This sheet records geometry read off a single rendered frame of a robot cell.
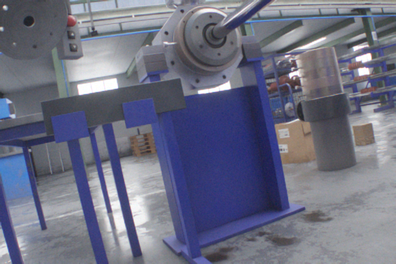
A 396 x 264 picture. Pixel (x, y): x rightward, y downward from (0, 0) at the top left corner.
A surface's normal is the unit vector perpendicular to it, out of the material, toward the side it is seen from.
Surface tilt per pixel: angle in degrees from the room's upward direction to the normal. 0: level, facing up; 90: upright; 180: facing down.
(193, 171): 90
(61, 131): 90
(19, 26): 131
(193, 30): 90
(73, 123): 90
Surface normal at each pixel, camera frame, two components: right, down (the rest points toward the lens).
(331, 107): -0.17, 0.06
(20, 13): 0.64, 0.55
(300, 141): -0.69, 0.17
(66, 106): 0.35, -0.05
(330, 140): -0.44, 0.12
